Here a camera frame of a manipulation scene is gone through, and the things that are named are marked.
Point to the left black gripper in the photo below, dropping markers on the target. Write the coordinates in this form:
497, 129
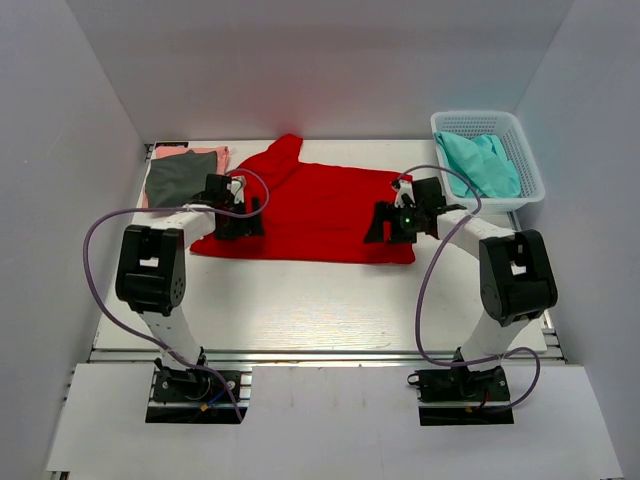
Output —
250, 226

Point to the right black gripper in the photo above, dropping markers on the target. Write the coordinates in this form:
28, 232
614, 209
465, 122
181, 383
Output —
386, 211

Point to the red t-shirt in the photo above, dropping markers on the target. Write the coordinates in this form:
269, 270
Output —
316, 212

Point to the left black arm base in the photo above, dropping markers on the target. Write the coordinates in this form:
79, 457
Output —
197, 397

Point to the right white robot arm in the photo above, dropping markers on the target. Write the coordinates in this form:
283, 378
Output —
516, 281

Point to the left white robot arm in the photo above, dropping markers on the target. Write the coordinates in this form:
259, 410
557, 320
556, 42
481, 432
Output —
151, 274

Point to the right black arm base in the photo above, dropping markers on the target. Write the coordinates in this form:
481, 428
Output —
459, 397

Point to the folded pink t-shirt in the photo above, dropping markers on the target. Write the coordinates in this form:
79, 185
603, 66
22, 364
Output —
164, 151

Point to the folded grey t-shirt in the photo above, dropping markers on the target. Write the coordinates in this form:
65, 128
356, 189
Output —
174, 180

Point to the teal t-shirt in basket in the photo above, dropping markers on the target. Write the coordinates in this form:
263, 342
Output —
483, 161

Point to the white plastic basket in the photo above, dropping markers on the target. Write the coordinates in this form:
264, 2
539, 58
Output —
507, 128

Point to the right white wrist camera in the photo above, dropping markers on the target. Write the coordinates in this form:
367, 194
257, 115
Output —
404, 193

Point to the aluminium table rail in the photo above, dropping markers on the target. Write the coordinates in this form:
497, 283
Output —
131, 356

